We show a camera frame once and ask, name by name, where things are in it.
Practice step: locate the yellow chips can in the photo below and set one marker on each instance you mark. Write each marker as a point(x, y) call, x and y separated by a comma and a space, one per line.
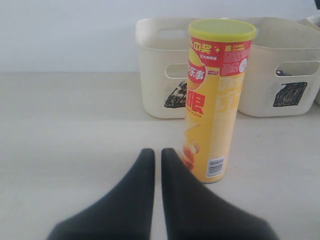
point(218, 57)

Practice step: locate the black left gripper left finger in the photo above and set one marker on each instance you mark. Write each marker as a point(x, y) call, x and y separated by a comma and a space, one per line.
point(124, 213)

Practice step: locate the cream bin with triangle mark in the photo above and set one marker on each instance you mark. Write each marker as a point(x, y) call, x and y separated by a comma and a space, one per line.
point(163, 54)

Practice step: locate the cream bin with square mark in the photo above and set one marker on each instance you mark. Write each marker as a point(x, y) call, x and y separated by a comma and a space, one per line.
point(282, 77)

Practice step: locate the purple juice carton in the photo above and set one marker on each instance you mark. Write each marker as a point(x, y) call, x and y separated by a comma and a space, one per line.
point(281, 73)

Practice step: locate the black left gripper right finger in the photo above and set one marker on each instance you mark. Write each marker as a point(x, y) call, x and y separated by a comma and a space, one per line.
point(193, 212)

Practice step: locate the cream bin with circle mark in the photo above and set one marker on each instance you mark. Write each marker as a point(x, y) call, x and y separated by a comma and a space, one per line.
point(315, 22)

